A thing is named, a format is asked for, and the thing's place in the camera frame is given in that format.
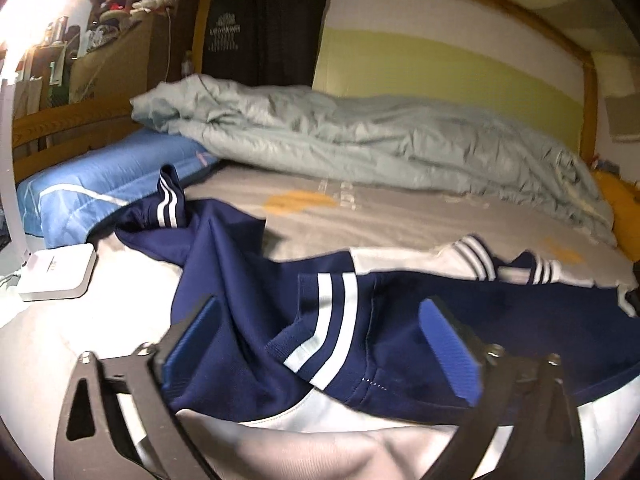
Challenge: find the wooden bed frame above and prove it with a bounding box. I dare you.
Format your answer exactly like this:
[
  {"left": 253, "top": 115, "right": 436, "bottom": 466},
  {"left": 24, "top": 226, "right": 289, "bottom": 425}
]
[{"left": 10, "top": 0, "right": 601, "bottom": 186}]

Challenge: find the white flat box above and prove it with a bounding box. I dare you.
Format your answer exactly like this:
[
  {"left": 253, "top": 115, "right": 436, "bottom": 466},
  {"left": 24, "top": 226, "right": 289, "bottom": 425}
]
[{"left": 17, "top": 244, "right": 97, "bottom": 302}]

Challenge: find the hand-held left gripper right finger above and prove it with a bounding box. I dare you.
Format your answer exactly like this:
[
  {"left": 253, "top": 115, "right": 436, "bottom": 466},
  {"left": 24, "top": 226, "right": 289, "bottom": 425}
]
[{"left": 419, "top": 297, "right": 586, "bottom": 480}]

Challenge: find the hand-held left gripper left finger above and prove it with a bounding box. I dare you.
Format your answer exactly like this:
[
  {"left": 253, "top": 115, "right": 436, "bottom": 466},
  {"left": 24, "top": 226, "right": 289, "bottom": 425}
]
[{"left": 54, "top": 294, "right": 221, "bottom": 480}]

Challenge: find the white and navy varsity jacket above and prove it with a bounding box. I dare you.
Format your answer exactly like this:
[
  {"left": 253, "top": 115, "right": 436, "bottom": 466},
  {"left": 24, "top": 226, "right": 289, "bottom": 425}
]
[{"left": 114, "top": 165, "right": 640, "bottom": 480}]

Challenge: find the blue pillow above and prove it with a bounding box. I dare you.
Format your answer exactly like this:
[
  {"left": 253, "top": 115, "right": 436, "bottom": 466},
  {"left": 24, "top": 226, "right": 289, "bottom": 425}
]
[{"left": 17, "top": 127, "right": 221, "bottom": 250}]

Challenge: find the yellow pillow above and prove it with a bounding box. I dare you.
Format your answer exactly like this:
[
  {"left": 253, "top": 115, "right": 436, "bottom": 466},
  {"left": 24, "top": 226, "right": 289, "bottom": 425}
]
[{"left": 590, "top": 170, "right": 640, "bottom": 263}]

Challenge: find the beige hanging cloth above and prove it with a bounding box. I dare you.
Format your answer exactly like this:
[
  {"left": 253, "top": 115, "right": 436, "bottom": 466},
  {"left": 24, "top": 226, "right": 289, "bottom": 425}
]
[{"left": 595, "top": 50, "right": 640, "bottom": 141}]

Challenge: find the black garment bag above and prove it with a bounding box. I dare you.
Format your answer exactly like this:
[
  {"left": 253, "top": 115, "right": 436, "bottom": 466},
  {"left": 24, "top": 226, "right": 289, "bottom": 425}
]
[{"left": 201, "top": 0, "right": 328, "bottom": 88}]

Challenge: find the cardboard box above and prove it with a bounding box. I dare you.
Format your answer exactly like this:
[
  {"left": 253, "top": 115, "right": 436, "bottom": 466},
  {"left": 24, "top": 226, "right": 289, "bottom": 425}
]
[{"left": 67, "top": 25, "right": 171, "bottom": 106}]

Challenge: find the grey duvet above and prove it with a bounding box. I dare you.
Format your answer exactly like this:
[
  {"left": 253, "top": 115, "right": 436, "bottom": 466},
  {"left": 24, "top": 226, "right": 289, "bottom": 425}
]
[{"left": 131, "top": 74, "right": 616, "bottom": 246}]

